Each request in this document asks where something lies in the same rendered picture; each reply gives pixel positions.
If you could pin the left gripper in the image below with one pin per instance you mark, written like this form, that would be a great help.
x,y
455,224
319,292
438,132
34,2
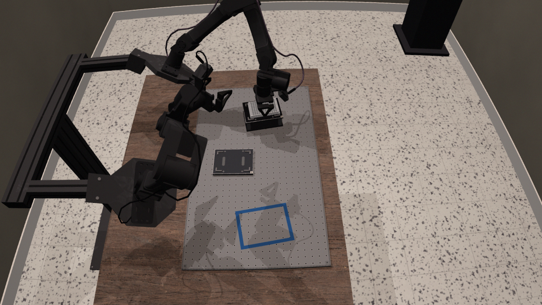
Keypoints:
x,y
264,95

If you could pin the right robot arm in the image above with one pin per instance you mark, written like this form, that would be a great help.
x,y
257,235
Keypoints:
x,y
168,171

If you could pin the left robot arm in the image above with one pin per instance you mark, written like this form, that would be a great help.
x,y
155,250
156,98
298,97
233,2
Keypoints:
x,y
266,76

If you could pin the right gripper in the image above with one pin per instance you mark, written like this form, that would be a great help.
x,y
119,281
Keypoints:
x,y
206,99

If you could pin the blue tape rectangle outline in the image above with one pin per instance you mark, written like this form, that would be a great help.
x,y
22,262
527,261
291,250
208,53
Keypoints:
x,y
269,242

